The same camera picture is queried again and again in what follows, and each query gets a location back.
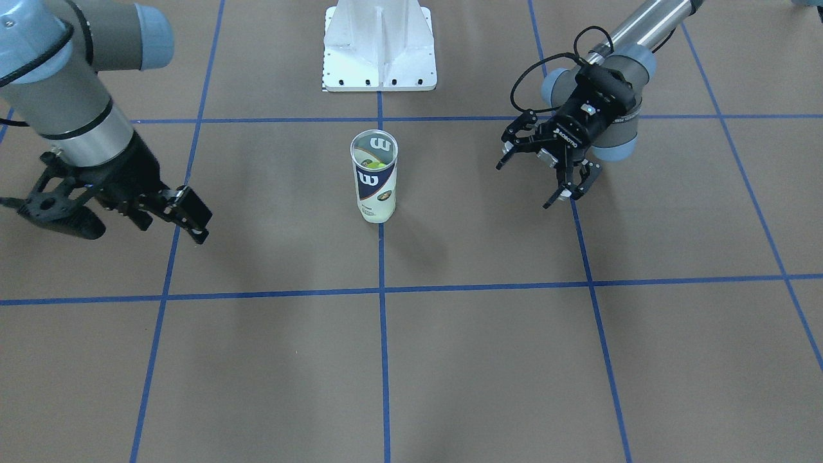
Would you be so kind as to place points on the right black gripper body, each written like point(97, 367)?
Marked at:
point(133, 172)

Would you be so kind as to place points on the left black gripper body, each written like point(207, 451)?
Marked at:
point(574, 133)

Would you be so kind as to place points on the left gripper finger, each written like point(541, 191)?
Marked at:
point(526, 134)
point(574, 179)

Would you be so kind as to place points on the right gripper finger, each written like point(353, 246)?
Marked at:
point(140, 216)
point(184, 208)

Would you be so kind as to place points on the clear tennis ball tube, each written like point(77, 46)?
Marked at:
point(376, 189)

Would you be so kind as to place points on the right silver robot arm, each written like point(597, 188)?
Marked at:
point(52, 54)

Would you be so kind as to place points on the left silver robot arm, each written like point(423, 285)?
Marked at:
point(629, 49)

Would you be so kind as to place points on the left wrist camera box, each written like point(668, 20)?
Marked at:
point(604, 89)

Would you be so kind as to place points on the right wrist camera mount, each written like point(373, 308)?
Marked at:
point(57, 201)

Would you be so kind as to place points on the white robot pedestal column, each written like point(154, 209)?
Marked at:
point(380, 46)

